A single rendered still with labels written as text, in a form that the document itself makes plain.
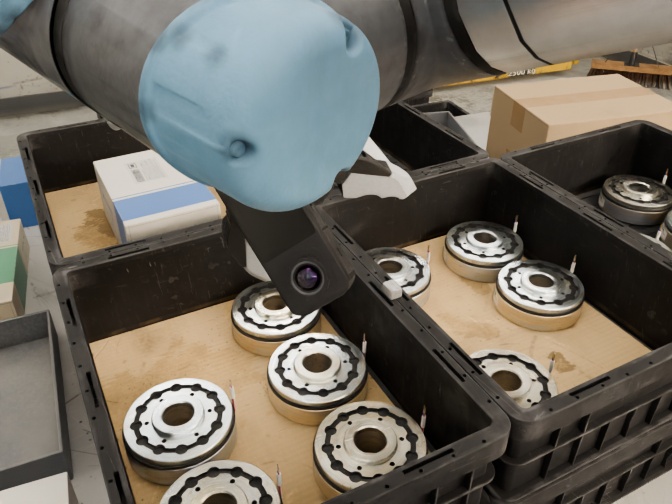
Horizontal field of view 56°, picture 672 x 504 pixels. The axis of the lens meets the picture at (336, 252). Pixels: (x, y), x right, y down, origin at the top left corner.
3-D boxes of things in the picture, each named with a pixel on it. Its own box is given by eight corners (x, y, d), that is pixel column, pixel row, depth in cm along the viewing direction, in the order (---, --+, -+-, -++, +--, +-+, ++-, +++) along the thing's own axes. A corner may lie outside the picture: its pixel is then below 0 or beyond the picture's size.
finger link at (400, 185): (407, 122, 53) (315, 114, 48) (439, 175, 50) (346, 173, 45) (388, 148, 55) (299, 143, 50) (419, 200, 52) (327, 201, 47)
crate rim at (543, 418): (753, 333, 63) (762, 315, 61) (517, 448, 51) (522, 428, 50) (492, 170, 92) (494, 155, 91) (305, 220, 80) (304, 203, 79)
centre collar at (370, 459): (407, 455, 56) (408, 450, 56) (357, 474, 54) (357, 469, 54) (382, 415, 60) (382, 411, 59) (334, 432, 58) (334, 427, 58)
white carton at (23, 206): (6, 231, 117) (-9, 187, 112) (7, 201, 126) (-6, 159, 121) (118, 210, 123) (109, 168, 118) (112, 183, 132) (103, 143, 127)
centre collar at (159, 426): (213, 425, 59) (212, 420, 59) (161, 447, 57) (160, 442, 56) (194, 391, 62) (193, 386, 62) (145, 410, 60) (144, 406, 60)
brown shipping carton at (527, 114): (534, 200, 126) (549, 124, 117) (484, 154, 144) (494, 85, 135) (663, 182, 133) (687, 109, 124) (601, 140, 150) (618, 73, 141)
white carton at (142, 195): (226, 260, 86) (219, 202, 81) (137, 285, 82) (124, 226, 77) (182, 197, 101) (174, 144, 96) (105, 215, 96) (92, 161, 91)
